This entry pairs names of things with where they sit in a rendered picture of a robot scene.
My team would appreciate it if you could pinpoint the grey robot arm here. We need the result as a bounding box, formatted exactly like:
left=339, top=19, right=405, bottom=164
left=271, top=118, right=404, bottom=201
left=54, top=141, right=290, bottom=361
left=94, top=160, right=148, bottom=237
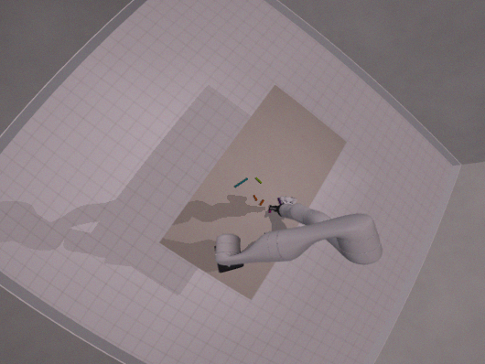
left=215, top=196, right=383, bottom=267

